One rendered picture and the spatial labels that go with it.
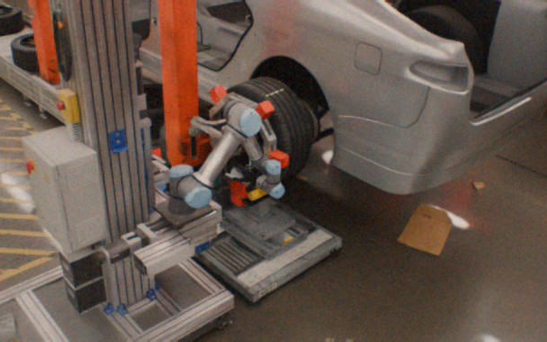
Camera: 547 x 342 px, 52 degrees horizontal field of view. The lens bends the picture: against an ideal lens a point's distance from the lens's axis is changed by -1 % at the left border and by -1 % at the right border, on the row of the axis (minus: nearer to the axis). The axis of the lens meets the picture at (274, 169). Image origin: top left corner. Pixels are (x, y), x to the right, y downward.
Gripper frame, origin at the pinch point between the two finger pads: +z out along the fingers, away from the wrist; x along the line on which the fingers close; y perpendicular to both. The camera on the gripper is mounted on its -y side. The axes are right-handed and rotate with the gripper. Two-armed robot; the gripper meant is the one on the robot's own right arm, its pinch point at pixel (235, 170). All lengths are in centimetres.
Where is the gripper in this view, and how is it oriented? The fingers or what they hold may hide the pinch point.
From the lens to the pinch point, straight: 319.0
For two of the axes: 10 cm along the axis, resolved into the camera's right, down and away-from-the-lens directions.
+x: -7.2, 3.5, -6.1
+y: 0.2, -8.5, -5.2
